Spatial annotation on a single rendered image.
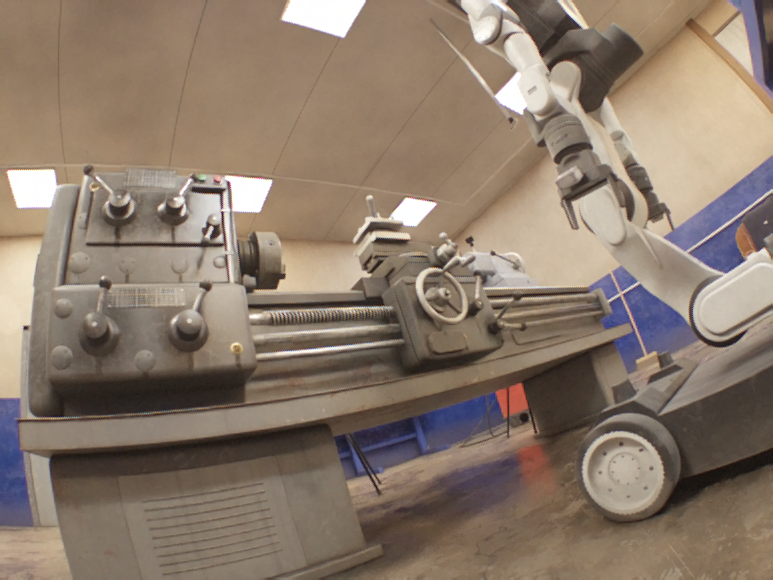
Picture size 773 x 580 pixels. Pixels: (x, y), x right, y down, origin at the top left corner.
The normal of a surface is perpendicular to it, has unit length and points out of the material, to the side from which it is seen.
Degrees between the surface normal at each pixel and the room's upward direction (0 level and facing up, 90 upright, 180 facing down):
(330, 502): 90
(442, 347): 90
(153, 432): 90
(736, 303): 90
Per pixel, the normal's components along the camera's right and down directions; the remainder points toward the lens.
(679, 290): -0.83, 0.03
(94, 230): 0.50, -0.47
